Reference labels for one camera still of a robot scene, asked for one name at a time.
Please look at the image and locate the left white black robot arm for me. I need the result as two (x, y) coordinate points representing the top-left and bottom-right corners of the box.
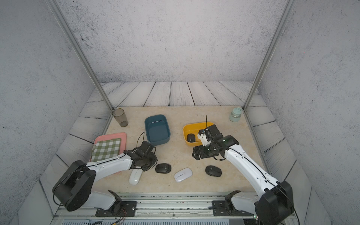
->
(52, 141), (158, 214)

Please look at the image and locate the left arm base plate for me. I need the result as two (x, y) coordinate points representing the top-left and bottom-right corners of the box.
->
(95, 201), (137, 218)

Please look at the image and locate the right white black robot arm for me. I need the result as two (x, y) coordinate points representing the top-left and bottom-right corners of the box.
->
(192, 125), (296, 225)

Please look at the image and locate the left aluminium corner post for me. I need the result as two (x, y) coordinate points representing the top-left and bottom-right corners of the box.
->
(46, 0), (114, 112)

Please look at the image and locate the pale green glass jar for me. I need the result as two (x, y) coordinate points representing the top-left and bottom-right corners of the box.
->
(229, 107), (242, 122)

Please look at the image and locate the pink tray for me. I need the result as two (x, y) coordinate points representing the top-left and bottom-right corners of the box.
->
(90, 133), (127, 172)

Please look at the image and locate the dark teal storage box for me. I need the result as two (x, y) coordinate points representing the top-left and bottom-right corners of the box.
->
(144, 114), (171, 146)

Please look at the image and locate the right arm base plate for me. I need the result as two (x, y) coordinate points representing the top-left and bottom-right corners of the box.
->
(212, 201), (254, 217)

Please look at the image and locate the brown translucent cup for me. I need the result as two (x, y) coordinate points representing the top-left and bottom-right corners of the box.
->
(112, 108), (128, 127)

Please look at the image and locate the aluminium rail frame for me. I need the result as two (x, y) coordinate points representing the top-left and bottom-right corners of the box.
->
(50, 192), (299, 225)

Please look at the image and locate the right aluminium corner post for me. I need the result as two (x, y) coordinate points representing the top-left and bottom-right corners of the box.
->
(243, 0), (296, 111)

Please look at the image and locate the green checkered cloth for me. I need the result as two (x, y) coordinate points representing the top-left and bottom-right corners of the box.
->
(90, 138), (122, 162)

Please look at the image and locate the yellow storage box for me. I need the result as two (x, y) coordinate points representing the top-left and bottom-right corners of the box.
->
(183, 122), (213, 147)

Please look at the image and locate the long white mouse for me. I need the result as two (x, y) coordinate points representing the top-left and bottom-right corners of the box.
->
(129, 168), (143, 185)

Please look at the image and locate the white mouse with grey line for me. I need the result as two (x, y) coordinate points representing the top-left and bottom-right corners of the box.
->
(174, 168), (193, 183)

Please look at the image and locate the black mouse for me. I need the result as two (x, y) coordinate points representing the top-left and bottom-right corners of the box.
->
(155, 163), (172, 174)
(205, 166), (222, 177)
(187, 133), (196, 143)

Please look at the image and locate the aluminium corner post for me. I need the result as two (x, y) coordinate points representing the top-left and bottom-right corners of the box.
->
(243, 0), (296, 111)
(46, 0), (114, 112)

